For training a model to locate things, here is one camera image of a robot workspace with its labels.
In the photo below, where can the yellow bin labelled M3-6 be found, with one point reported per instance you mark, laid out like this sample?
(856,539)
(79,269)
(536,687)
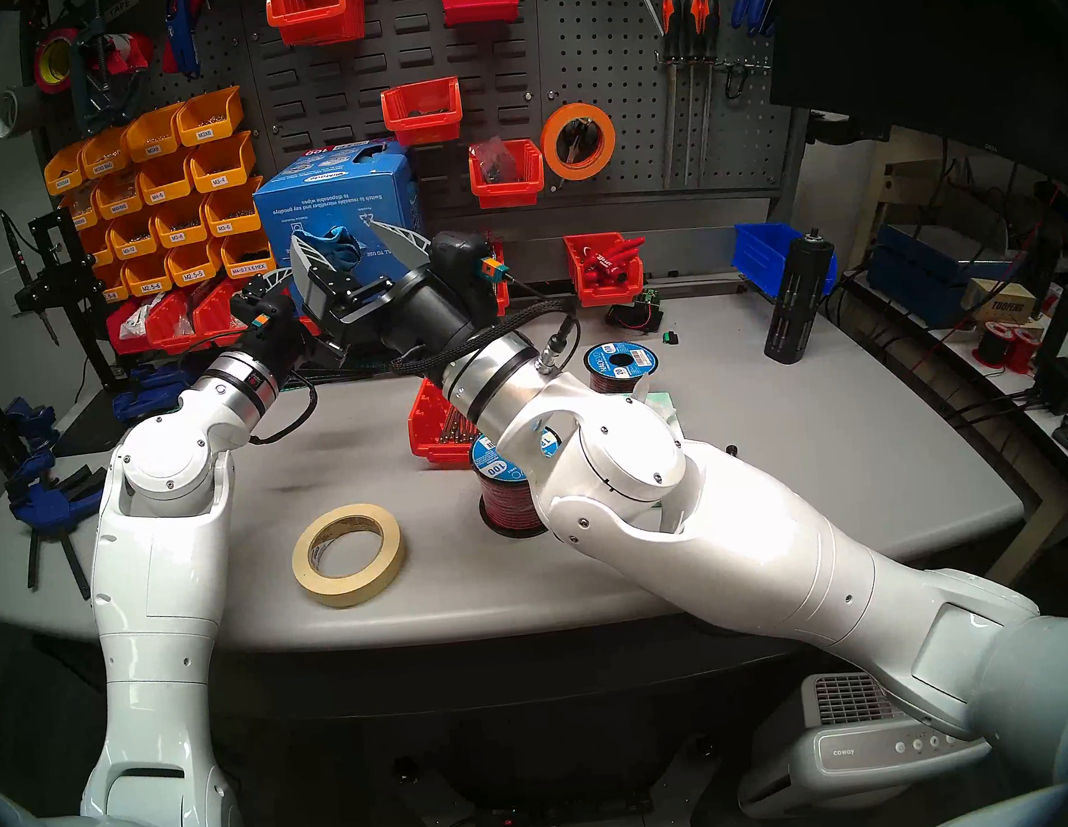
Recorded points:
(233,211)

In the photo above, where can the orange tape roll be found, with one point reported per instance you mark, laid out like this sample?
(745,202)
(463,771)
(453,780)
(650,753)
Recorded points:
(607,143)

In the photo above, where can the beige masking tape roll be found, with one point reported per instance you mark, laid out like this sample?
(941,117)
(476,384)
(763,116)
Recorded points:
(325,587)

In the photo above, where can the clear bag of screws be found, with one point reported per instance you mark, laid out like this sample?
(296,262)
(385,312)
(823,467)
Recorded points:
(495,156)

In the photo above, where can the blue microfiber shop towel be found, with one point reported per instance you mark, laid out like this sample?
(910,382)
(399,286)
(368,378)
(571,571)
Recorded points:
(340,248)

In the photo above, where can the black carabiner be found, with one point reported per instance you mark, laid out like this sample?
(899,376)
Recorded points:
(732,79)

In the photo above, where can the dark grey pegboard panel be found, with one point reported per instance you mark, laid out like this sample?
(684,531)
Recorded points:
(594,64)

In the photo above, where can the blue cardboard wipes box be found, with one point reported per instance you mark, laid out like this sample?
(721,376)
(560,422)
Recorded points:
(325,189)

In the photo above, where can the black power strip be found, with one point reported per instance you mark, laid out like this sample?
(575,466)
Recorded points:
(554,814)

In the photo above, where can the yellow bin labelled M4 HEX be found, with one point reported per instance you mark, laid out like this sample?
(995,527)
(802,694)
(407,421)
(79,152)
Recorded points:
(246,255)

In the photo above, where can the yellow bin labelled M3X8 BAD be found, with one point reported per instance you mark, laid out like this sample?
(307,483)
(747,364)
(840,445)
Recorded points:
(103,154)

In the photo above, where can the flat black pad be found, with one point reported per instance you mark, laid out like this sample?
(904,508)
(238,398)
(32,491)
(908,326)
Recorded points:
(94,427)

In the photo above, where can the clear plastic parts bag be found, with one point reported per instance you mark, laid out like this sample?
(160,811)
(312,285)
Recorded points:
(138,316)

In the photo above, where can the blue plastic bin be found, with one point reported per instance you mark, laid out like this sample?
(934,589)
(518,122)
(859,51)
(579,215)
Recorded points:
(758,250)

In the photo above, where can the yellow bin labelled M2.5-5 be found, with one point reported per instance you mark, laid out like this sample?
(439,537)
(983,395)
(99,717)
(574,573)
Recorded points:
(194,264)

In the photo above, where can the small blue vise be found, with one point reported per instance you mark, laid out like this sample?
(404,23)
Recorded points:
(27,419)

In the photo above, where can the small yellow parts bin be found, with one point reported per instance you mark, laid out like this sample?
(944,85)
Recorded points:
(98,245)
(111,284)
(82,209)
(63,172)

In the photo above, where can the red stackable parts bin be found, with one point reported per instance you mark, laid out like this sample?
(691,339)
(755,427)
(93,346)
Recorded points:
(174,330)
(217,316)
(123,342)

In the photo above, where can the blue black bar clamp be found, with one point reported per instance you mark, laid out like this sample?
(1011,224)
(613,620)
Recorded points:
(81,489)
(36,507)

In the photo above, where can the brown cardboard box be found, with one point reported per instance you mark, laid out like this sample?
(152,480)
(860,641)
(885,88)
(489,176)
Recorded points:
(1002,302)

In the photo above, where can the pile of metal nails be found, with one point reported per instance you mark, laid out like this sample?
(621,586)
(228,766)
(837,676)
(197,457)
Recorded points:
(456,429)

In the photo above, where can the yellow bin labelled M3-12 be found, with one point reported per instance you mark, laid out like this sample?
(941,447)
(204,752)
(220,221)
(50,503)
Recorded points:
(132,237)

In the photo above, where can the yellow bin labelled M3X6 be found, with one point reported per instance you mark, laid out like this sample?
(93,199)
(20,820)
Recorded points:
(210,118)

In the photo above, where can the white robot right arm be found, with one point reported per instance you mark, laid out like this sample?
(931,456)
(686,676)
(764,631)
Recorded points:
(743,538)

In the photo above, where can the white Coway air purifier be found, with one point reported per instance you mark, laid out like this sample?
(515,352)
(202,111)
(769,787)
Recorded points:
(857,747)

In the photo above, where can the orange-red wall bin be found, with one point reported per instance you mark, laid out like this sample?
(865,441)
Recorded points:
(318,20)
(508,190)
(422,113)

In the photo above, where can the grey duct tape roll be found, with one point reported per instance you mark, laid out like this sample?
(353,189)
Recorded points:
(12,113)

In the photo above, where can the red white tape roll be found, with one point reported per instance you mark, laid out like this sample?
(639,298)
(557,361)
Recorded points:
(124,53)

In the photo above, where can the yellow bin labelled M2.5-6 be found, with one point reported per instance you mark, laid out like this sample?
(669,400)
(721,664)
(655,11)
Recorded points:
(145,276)

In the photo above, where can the yellow bin labelled M4-6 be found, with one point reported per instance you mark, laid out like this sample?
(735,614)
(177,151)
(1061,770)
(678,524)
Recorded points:
(164,181)

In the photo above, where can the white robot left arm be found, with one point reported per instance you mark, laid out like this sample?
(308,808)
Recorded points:
(164,565)

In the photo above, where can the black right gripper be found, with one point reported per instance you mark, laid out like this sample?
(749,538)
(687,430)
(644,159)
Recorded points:
(402,308)

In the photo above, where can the red bin with nails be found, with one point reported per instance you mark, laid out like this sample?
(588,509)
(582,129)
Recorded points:
(432,427)

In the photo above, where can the red yellow tape roll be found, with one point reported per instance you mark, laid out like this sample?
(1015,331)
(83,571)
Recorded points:
(54,60)

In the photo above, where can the green Kimtech tissue box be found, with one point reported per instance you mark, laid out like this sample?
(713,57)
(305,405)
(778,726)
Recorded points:
(665,405)

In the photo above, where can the black computer monitor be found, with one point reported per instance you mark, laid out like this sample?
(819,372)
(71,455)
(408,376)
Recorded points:
(928,22)

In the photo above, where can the black ribbed bottle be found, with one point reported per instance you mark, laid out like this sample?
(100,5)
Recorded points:
(797,298)

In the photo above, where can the yellow bin labelled M3-4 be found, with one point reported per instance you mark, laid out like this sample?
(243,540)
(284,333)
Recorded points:
(222,164)

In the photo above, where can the blue hand clamp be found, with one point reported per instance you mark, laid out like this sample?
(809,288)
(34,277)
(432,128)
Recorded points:
(151,388)

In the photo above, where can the red bin with connectors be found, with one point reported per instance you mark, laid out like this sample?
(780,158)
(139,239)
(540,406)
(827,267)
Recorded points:
(607,290)

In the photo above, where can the yellow bin labelled M3-8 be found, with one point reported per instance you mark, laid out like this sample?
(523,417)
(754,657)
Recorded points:
(181,224)

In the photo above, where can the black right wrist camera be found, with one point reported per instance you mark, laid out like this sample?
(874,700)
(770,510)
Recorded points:
(463,260)

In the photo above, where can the red bin with markers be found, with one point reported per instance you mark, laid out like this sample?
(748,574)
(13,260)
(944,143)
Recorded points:
(498,280)

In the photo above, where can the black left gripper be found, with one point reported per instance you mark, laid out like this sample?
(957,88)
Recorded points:
(288,347)

